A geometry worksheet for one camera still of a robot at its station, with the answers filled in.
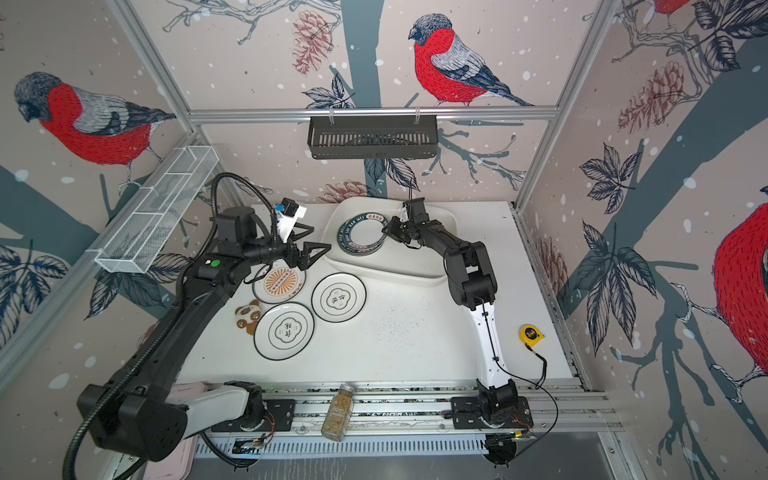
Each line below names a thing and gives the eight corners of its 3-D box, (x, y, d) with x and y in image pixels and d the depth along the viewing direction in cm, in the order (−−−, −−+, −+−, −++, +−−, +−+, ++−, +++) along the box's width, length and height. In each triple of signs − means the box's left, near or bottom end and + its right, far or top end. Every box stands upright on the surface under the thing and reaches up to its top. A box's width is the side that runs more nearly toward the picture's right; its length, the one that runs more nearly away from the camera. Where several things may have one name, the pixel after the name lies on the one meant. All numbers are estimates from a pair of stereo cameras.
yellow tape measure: (516, 338, 88) (518, 336, 86) (522, 323, 91) (524, 321, 89) (538, 350, 86) (540, 348, 84) (543, 335, 88) (545, 332, 87)
